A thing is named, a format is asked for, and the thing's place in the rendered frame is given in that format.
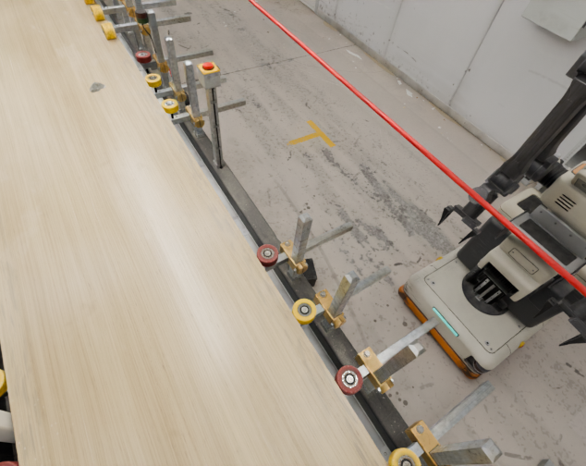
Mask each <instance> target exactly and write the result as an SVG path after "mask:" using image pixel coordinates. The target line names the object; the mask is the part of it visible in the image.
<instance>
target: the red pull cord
mask: <svg viewBox="0 0 586 466"><path fill-rule="evenodd" d="M249 1H250V2H251V3H252V4H253V5H254V6H255V7H257V8H258V9H259V10H260V11H261V12H262V13H263V14H264V15H265V16H266V17H268V18H269V19H270V20H271V21H272V22H273V23H274V24H275V25H276V26H277V27H278V28H280V29H281V30H282V31H283V32H284V33H285V34H287V35H288V36H289V37H290V38H291V39H292V40H293V41H295V42H296V43H297V44H298V45H299V46H300V47H302V48H303V49H304V50H305V51H306V52H307V53H308V54H309V55H311V56H312V57H313V58H314V59H315V60H316V61H318V62H319V63H320V64H321V65H322V66H323V67H325V68H326V69H327V70H328V71H329V72H330V73H331V74H332V75H334V76H335V77H336V78H337V79H338V80H339V81H341V82H342V83H343V84H344V85H345V86H346V87H347V88H349V89H350V90H351V91H352V92H353V93H354V94H355V95H357V96H358V97H359V98H360V99H361V100H362V101H363V102H364V103H365V104H366V105H368V106H369V107H370V108H371V109H372V110H373V111H374V112H375V113H376V114H377V115H379V116H380V117H381V118H382V119H383V120H384V121H385V122H387V123H388V124H389V125H390V126H391V127H392V128H393V129H395V130H396V131H397V132H398V133H399V134H400V135H402V136H403V137H404V138H405V139H406V140H407V141H408V142H410V143H411V144H412V145H413V146H414V147H415V148H416V149H418V150H419V151H420V152H421V153H422V154H423V155H425V156H426V157H427V158H428V159H429V160H430V161H431V162H433V163H434V164H435V165H436V166H437V167H438V168H439V169H441V170H442V171H443V172H444V173H445V174H446V175H447V176H449V177H450V178H451V179H452V180H453V181H454V182H456V183H457V184H458V185H459V186H460V187H461V188H462V189H463V190H464V191H466V192H467V193H468V194H469V196H471V197H472V198H473V199H474V200H475V201H476V202H478V203H479V204H480V205H481V206H482V207H483V208H484V209H485V210H487V211H488V212H489V213H490V214H491V215H492V216H494V217H495V218H496V219H497V220H498V221H499V222H500V223H502V224H503V225H504V226H505V227H506V228H507V229H509V230H510V231H511V232H512V233H513V234H514V235H515V236H516V237H518V238H519V239H520V240H521V241H522V242H523V243H525V244H526V245H527V246H528V247H529V248H530V249H531V250H533V251H534V252H535V253H536V254H537V255H538V256H539V257H541V258H542V259H543V260H544V261H545V262H546V263H547V264H549V265H550V266H551V267H552V268H553V269H554V270H556V271H557V272H558V273H559V274H560V275H561V276H562V277H564V278H565V279H566V281H567V282H568V283H569V284H571V285H572V286H573V287H574V288H575V289H576V290H578V291H579V292H580V293H581V294H582V295H583V296H584V297H586V287H584V286H583V285H582V284H581V283H580V282H579V280H577V279H576V278H575V277H574V276H573V275H571V274H570V273H569V272H568V271H567V270H566V269H565V268H563V267H562V266H561V265H560V264H559V263H557V262H556V261H555V260H554V259H553V258H552V257H550V256H549V255H548V254H547V253H546V252H545V251H543V250H542V249H541V248H540V247H539V246H538V245H536V244H535V243H534V242H533V241H532V240H531V239H529V238H528V237H527V236H526V235H525V234H524V233H522V232H521V231H520V230H519V229H518V228H517V227H515V226H514V225H513V224H512V223H511V222H510V221H508V220H507V219H506V218H505V217H504V216H503V215H501V214H500V213H499V212H498V211H497V210H495V209H494V207H493V206H492V205H491V204H490V203H488V202H487V201H486V200H485V199H484V198H482V197H481V196H480V195H479V194H478V193H477V192H475V191H474V190H473V189H472V188H471V187H470V186H468V185H467V184H466V183H465V182H464V181H463V180H461V179H460V178H459V177H458V176H457V175H456V174H454V173H453V172H452V171H451V170H450V169H449V168H447V167H446V166H445V165H444V164H443V163H441V162H440V161H439V160H438V159H437V158H436V157H435V156H433V155H432V154H431V153H430V152H429V151H427V150H426V149H425V148H424V147H423V146H422V145H420V144H419V143H418V142H417V141H416V140H415V139H413V138H412V137H411V136H410V135H409V134H408V133H407V132H406V131H405V130H404V129H403V128H401V127H400V126H399V125H398V124H397V123H396V122H395V121H393V120H392V119H391V118H390V117H389V116H387V115H386V114H385V113H384V112H383V111H382V110H381V109H379V108H378V107H377V106H376V105H375V104H373V103H372V102H371V101H370V100H369V99H368V98H366V97H365V96H364V95H363V94H362V93H361V92H359V91H358V90H357V89H356V88H355V87H354V86H352V85H351V84H350V83H349V82H348V81H347V80H345V79H344V78H343V77H342V76H341V75H340V74H338V73H337V72H336V71H335V70H334V69H333V68H331V67H330V66H329V65H328V64H327V63H326V62H324V61H323V60H322V59H321V58H320V57H319V56H318V55H317V54H315V53H314V52H313V51H312V50H311V49H310V48H309V47H308V46H307V45H306V44H304V43H303V42H302V41H301V40H300V39H298V38H297V37H296V36H295V35H294V34H293V33H292V32H290V31H289V30H288V29H287V28H286V27H284V26H283V25H282V24H281V23H280V22H279V21H277V20H276V19H275V18H274V17H273V16H272V15H270V14H269V13H268V12H267V11H266V10H265V9H263V8H262V7H261V6H260V5H259V4H257V3H256V2H255V1H254V0H249Z"/></svg>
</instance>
